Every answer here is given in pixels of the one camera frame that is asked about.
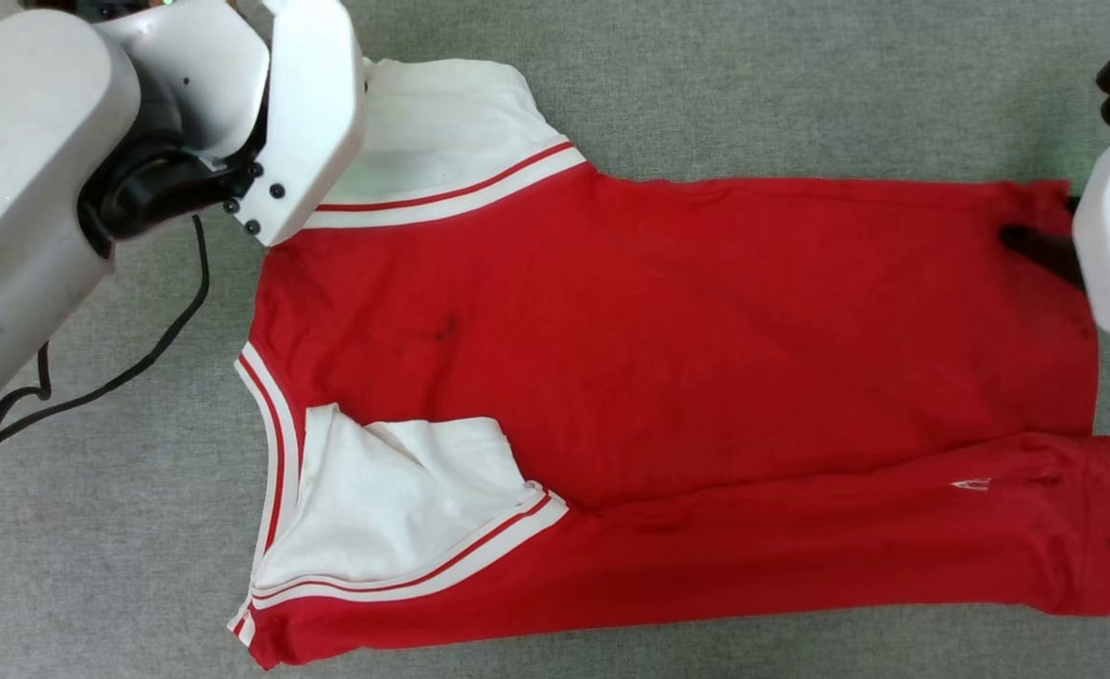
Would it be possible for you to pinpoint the grey fabric table cover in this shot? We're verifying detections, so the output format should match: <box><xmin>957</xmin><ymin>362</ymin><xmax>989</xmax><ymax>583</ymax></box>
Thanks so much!
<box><xmin>0</xmin><ymin>0</ymin><xmax>1110</xmax><ymax>679</ymax></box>

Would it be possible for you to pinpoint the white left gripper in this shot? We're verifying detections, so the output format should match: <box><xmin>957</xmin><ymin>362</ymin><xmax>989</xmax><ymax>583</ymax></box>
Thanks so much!
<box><xmin>232</xmin><ymin>0</ymin><xmax>368</xmax><ymax>249</ymax></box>

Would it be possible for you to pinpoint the red and white shirt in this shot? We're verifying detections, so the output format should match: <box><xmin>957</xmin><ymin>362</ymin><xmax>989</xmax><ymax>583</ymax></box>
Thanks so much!
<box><xmin>227</xmin><ymin>58</ymin><xmax>1110</xmax><ymax>671</ymax></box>

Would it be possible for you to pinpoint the thin black cable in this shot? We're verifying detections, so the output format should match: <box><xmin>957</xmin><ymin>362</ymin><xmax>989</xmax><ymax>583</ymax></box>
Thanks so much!
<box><xmin>0</xmin><ymin>215</ymin><xmax>212</xmax><ymax>453</ymax></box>

